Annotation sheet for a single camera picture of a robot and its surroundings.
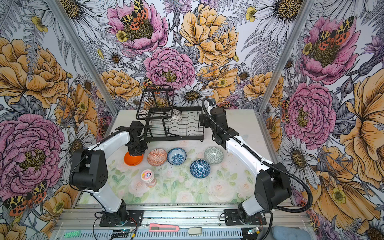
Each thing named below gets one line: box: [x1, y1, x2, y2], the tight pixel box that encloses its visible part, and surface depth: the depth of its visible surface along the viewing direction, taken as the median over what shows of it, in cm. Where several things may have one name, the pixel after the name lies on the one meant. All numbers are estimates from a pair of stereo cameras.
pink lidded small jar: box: [140, 169, 157, 188], surface depth 79 cm
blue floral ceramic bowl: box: [167, 147, 187, 166], surface depth 96 cm
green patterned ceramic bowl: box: [204, 146, 224, 165], surface depth 96 cm
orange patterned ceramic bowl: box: [147, 148, 168, 167], surface depth 96 cm
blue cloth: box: [272, 225, 312, 240], surface depth 70 cm
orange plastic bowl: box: [124, 151, 144, 166], surface depth 91 cm
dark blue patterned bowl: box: [190, 159, 211, 179], surface depth 91 cm
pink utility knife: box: [149, 223, 180, 232], surface depth 73 cm
